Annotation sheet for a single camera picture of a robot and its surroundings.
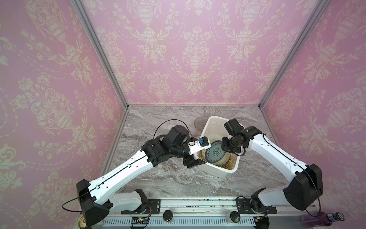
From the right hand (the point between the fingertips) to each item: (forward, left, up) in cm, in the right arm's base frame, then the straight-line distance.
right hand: (223, 148), depth 81 cm
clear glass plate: (+29, +10, -13) cm, 34 cm away
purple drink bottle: (-35, -36, -4) cm, 50 cm away
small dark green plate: (0, +4, -5) cm, 7 cm away
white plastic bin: (+15, +2, -1) cm, 15 cm away
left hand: (-9, +14, +13) cm, 21 cm away
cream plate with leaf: (-1, +11, -7) cm, 13 cm away
